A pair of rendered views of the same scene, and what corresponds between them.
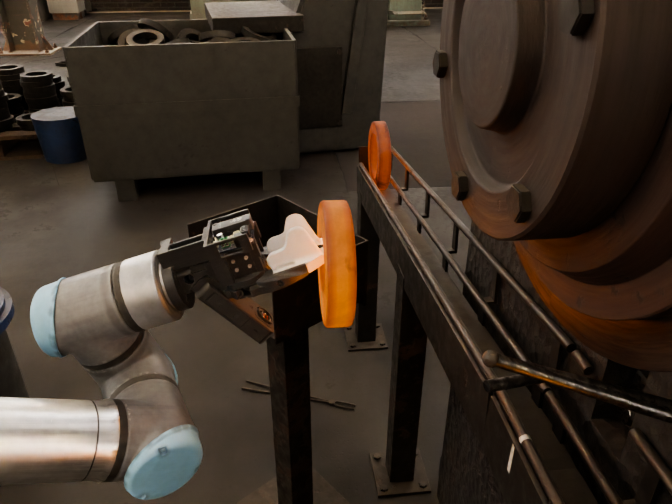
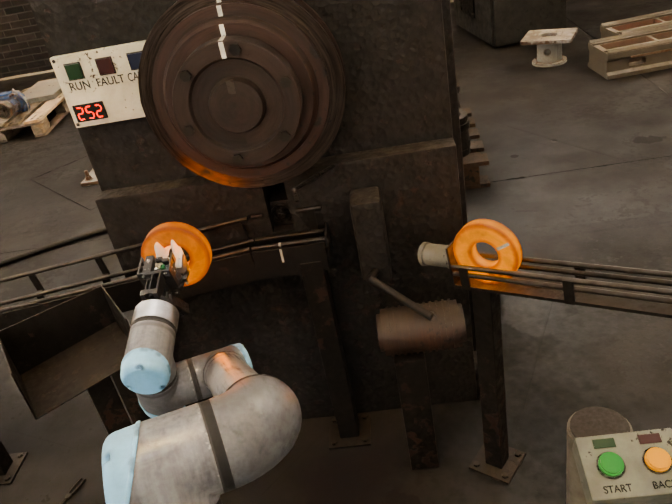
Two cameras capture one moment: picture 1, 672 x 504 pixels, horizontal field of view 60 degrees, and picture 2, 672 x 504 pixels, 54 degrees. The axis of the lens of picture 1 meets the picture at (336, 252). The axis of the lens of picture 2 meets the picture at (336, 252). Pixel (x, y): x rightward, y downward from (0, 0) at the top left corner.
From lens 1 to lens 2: 1.29 m
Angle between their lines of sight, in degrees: 65
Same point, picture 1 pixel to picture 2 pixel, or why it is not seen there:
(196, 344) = not seen: outside the picture
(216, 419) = not seen: outside the picture
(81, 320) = (168, 345)
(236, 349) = not seen: outside the picture
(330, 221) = (179, 227)
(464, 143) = (225, 147)
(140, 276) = (162, 306)
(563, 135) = (294, 109)
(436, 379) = (84, 422)
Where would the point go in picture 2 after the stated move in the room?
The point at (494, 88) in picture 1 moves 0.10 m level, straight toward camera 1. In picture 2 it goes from (253, 115) to (294, 114)
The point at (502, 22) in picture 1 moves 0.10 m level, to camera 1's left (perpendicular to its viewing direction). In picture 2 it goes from (248, 96) to (236, 112)
